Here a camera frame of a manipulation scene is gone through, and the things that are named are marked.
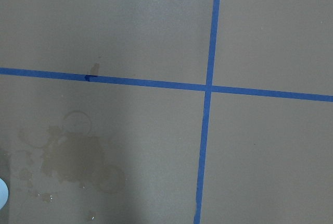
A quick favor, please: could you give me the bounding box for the light blue plastic cup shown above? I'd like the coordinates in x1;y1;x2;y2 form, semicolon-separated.
0;178;9;209

